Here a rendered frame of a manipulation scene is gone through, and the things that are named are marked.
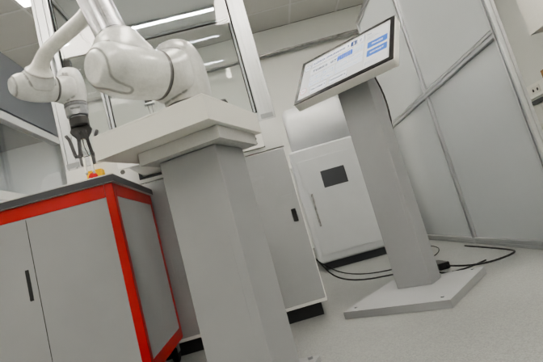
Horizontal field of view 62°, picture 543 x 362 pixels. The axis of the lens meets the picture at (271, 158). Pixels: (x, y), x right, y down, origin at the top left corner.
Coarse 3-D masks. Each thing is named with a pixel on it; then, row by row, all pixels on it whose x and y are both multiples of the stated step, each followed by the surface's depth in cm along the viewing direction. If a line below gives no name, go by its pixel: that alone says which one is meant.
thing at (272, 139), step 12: (264, 120) 219; (276, 120) 219; (264, 132) 218; (276, 132) 218; (264, 144) 217; (276, 144) 217; (96, 168) 213; (108, 168) 213; (72, 180) 212; (132, 180) 212; (144, 180) 213
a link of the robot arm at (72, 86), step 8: (64, 72) 183; (72, 72) 184; (64, 80) 180; (72, 80) 182; (80, 80) 185; (64, 88) 179; (72, 88) 181; (80, 88) 184; (64, 96) 180; (72, 96) 182; (80, 96) 184; (64, 104) 183
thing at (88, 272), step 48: (48, 192) 151; (96, 192) 153; (144, 192) 195; (0, 240) 149; (48, 240) 150; (96, 240) 150; (144, 240) 177; (0, 288) 147; (48, 288) 147; (96, 288) 148; (144, 288) 159; (0, 336) 145; (48, 336) 145; (96, 336) 146; (144, 336) 146
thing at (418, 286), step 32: (352, 96) 207; (352, 128) 208; (384, 128) 200; (384, 160) 199; (384, 192) 200; (384, 224) 200; (416, 224) 195; (416, 256) 192; (384, 288) 210; (416, 288) 189; (448, 288) 176
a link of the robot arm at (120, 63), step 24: (96, 0) 138; (96, 24) 135; (120, 24) 136; (96, 48) 124; (120, 48) 125; (144, 48) 132; (96, 72) 124; (120, 72) 124; (144, 72) 128; (168, 72) 135; (120, 96) 130; (144, 96) 134
